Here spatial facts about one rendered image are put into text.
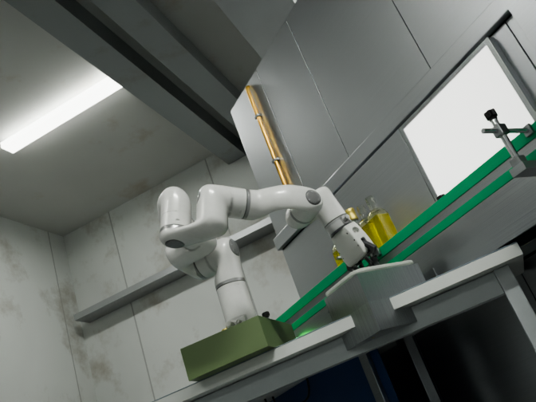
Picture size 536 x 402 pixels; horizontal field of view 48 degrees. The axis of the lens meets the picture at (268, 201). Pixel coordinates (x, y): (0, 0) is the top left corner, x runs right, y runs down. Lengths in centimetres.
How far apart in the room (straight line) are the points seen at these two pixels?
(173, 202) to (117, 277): 458
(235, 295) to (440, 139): 80
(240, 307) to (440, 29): 106
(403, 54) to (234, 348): 112
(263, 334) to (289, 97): 129
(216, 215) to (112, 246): 479
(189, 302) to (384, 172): 381
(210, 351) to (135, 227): 455
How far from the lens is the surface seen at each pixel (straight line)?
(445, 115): 194
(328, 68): 243
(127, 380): 599
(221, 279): 184
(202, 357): 172
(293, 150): 262
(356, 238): 166
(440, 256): 173
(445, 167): 194
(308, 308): 213
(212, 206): 156
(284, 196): 159
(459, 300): 162
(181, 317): 572
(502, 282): 161
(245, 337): 166
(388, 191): 212
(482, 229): 163
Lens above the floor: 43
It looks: 24 degrees up
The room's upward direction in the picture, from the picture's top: 21 degrees counter-clockwise
